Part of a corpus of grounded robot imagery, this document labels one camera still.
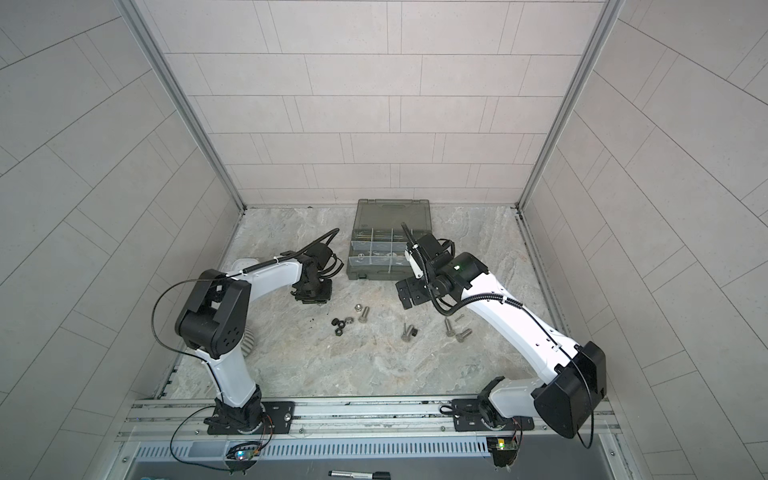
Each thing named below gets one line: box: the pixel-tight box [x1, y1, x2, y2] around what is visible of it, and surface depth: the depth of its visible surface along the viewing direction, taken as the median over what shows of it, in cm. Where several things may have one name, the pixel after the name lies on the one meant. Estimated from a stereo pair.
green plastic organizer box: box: [347, 198, 433, 280], surface depth 113 cm
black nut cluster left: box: [331, 318, 346, 337], surface depth 88 cm
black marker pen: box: [328, 470, 391, 480], surface depth 65 cm
